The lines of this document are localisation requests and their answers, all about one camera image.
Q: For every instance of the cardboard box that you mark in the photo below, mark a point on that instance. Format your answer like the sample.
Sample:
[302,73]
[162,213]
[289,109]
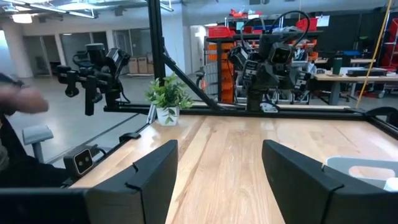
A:
[133,66]
[143,65]

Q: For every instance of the person's hand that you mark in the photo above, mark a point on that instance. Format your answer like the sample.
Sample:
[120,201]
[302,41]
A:
[25,99]

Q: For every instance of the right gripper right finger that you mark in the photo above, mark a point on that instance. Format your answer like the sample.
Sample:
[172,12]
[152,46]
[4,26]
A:
[298,193]

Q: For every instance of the person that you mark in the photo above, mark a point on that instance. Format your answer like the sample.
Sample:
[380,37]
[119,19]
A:
[18,168]

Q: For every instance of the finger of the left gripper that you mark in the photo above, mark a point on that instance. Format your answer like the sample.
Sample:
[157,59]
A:
[250,71]
[303,82]

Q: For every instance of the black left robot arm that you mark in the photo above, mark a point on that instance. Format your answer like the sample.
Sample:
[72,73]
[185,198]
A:
[255,99]

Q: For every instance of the white panel strip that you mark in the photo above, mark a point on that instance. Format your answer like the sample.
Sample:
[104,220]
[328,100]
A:
[151,115]

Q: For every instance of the black table-level camera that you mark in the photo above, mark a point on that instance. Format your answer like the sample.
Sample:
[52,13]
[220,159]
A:
[79,161]

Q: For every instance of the wooden desk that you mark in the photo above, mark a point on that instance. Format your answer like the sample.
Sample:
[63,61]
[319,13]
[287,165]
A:
[357,78]

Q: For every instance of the shelf rack with red bins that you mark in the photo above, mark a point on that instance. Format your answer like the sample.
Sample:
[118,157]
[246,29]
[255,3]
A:
[225,77]

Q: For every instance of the black frame clamp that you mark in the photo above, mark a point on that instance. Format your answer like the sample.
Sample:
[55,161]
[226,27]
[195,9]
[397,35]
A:
[130,137]

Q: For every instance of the black metal rig frame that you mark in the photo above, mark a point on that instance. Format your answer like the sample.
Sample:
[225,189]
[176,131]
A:
[155,31]

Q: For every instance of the black flat device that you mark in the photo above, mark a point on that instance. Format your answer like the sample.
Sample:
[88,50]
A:
[367,72]

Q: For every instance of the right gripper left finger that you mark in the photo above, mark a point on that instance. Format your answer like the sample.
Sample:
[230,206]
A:
[146,193]

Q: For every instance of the small green potted plant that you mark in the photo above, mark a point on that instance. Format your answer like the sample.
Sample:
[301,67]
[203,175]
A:
[168,96]

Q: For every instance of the grey chair armrest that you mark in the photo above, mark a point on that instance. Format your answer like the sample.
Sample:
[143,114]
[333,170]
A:
[37,133]

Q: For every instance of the dark green flask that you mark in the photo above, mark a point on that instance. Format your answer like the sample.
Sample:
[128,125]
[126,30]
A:
[337,66]

